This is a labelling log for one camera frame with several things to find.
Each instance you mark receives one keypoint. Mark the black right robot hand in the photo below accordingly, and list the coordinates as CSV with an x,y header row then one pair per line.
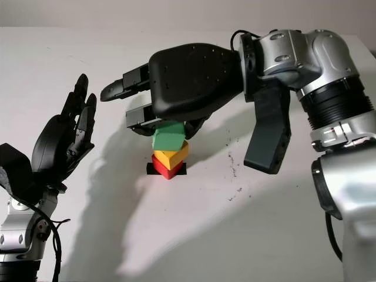
x,y
188,79

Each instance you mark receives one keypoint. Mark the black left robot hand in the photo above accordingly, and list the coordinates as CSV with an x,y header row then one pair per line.
x,y
53,147

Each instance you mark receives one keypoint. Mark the red wooden cube block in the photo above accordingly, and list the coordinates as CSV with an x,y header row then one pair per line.
x,y
164,170

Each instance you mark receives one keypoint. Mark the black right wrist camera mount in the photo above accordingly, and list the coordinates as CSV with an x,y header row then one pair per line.
x,y
267,138

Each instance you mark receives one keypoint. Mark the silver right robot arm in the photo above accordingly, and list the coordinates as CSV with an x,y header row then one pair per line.
x,y
323,53

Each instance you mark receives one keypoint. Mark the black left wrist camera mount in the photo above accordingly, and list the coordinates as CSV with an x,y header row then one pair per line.
x,y
14,167

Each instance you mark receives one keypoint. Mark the black tape mark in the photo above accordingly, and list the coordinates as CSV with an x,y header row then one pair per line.
x,y
150,169

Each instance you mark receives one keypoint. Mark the green wooden cube block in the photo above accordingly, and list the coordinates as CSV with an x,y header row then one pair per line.
x,y
167,138

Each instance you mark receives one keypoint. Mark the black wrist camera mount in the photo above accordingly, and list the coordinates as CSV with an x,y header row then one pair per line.
x,y
267,138
14,167

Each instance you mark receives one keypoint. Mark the yellow wooden cube block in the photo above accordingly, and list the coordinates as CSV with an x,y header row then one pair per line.
x,y
176,157

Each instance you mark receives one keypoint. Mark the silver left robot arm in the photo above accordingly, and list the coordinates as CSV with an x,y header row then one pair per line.
x,y
17,232

